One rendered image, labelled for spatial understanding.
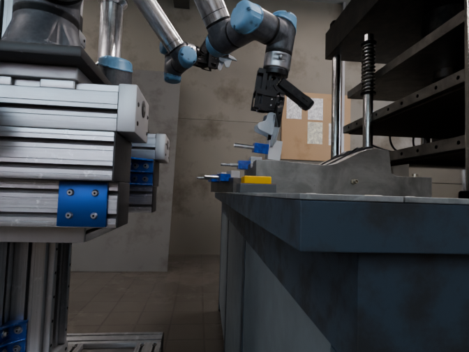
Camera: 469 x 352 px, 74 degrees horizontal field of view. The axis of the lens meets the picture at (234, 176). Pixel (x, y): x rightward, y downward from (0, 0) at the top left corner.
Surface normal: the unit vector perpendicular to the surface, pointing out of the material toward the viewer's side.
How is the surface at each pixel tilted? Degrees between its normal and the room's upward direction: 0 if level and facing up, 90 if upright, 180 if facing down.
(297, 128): 90
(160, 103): 72
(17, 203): 90
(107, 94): 90
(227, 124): 90
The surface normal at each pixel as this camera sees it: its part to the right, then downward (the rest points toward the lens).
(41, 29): 0.42, -0.33
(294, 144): 0.11, -0.05
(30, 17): 0.15, -0.35
